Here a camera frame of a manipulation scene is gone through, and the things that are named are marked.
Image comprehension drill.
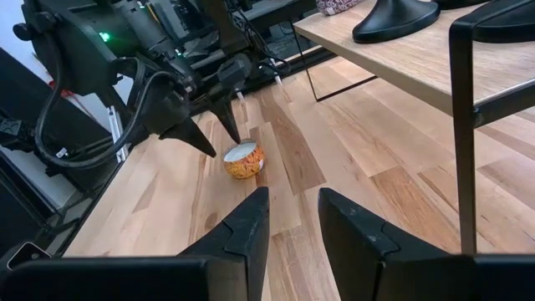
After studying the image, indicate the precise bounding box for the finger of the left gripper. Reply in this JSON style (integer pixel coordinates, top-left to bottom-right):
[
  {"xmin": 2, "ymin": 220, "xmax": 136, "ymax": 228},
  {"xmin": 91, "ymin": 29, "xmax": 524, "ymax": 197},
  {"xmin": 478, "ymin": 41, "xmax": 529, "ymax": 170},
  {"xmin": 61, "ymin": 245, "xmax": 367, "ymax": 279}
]
[
  {"xmin": 141, "ymin": 83, "xmax": 217, "ymax": 159},
  {"xmin": 207, "ymin": 54, "xmax": 253, "ymax": 145}
]

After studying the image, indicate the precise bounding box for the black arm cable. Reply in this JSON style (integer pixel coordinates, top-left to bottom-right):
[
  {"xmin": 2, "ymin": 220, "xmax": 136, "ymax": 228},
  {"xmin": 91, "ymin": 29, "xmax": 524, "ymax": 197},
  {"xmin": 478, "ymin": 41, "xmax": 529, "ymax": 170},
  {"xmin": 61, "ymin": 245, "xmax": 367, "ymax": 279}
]
[{"xmin": 34, "ymin": 54, "xmax": 179, "ymax": 171}]

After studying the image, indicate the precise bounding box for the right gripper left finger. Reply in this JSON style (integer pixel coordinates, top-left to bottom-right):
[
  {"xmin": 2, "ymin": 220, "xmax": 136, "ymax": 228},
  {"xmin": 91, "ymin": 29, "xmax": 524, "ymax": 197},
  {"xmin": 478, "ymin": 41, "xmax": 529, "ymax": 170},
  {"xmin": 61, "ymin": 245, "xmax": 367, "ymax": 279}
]
[{"xmin": 179, "ymin": 186, "xmax": 271, "ymax": 301}]

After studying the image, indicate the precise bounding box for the silver aluminium bracket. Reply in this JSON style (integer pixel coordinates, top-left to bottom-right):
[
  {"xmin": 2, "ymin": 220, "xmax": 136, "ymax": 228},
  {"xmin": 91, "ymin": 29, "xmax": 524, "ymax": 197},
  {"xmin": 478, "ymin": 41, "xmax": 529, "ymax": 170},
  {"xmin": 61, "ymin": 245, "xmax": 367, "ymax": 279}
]
[{"xmin": 107, "ymin": 104, "xmax": 129, "ymax": 164}]

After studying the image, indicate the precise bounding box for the black rounded device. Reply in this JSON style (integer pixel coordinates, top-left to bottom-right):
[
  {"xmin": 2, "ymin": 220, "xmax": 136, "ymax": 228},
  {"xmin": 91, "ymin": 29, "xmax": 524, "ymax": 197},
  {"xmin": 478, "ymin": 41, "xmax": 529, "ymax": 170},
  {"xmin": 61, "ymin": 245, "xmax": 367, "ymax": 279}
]
[{"xmin": 6, "ymin": 241, "xmax": 54, "ymax": 272}]

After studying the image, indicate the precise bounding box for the red plastic part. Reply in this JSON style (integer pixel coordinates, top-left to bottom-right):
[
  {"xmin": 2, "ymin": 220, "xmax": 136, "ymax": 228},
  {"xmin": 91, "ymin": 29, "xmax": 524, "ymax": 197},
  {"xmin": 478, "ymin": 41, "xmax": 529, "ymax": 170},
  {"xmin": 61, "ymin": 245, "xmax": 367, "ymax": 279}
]
[{"xmin": 48, "ymin": 78, "xmax": 87, "ymax": 110}]

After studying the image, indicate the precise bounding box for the orange patterned candle tin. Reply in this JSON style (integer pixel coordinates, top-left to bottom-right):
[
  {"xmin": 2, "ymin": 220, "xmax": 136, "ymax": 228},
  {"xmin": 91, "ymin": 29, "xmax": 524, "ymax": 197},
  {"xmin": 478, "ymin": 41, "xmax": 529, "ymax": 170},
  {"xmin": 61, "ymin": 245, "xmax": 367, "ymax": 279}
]
[{"xmin": 222, "ymin": 138, "xmax": 266, "ymax": 180}]

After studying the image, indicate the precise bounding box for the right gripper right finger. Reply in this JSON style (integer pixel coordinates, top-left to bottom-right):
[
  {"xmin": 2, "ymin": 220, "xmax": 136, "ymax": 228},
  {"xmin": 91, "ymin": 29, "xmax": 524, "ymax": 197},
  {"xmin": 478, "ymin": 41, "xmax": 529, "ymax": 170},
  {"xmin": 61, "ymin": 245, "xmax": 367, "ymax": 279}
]
[{"xmin": 318, "ymin": 187, "xmax": 451, "ymax": 301}]

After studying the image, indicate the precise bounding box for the wooden shelf with black legs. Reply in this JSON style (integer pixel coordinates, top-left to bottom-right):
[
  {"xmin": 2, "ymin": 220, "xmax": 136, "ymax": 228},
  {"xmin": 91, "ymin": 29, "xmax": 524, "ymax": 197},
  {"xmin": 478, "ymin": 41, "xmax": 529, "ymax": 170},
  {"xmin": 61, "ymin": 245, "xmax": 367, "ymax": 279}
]
[{"xmin": 290, "ymin": 0, "xmax": 535, "ymax": 255}]

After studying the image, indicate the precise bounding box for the black metal rig frame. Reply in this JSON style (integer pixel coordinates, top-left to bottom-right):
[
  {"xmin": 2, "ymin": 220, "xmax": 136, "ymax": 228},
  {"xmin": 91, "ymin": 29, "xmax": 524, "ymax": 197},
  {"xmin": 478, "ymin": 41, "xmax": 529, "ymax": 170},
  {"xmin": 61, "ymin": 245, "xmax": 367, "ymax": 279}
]
[{"xmin": 41, "ymin": 0, "xmax": 338, "ymax": 256}]

